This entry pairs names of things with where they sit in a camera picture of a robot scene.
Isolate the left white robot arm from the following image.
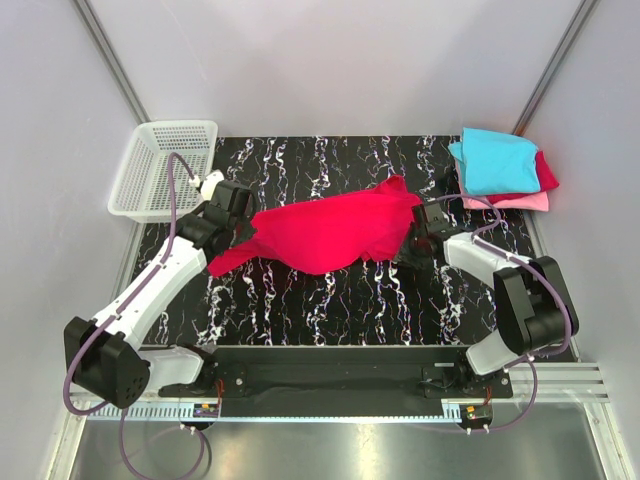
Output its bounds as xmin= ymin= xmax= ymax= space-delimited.
xmin=63 ymin=180 xmax=257 ymax=415

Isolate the folded crimson t shirt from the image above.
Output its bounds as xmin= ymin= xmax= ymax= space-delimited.
xmin=488 ymin=150 xmax=559 ymax=204

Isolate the left corner aluminium post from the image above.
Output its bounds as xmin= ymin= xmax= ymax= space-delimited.
xmin=71 ymin=0 xmax=150 ymax=124

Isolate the corner aluminium post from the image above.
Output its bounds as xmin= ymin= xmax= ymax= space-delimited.
xmin=71 ymin=0 xmax=150 ymax=124
xmin=512 ymin=0 xmax=600 ymax=136

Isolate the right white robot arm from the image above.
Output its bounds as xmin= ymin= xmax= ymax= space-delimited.
xmin=395 ymin=201 xmax=579 ymax=397

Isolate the right corner aluminium post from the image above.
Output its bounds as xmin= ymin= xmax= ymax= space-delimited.
xmin=512 ymin=0 xmax=600 ymax=136

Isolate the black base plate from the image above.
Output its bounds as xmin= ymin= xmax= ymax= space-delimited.
xmin=159 ymin=346 xmax=513 ymax=399

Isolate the white plastic basket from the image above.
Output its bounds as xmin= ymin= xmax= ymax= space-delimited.
xmin=107 ymin=120 xmax=218 ymax=224

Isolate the crimson t shirt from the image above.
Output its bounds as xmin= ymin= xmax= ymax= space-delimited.
xmin=488 ymin=150 xmax=559 ymax=204
xmin=208 ymin=175 xmax=421 ymax=277

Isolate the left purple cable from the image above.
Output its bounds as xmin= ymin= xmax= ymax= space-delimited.
xmin=62 ymin=152 xmax=214 ymax=476

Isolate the aluminium front rail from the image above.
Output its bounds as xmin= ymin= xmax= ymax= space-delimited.
xmin=65 ymin=363 xmax=611 ymax=424

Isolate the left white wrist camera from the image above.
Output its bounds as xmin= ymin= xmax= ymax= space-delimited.
xmin=189 ymin=170 xmax=224 ymax=201

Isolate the folded cyan t shirt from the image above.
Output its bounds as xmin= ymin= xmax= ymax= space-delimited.
xmin=448 ymin=127 xmax=541 ymax=196

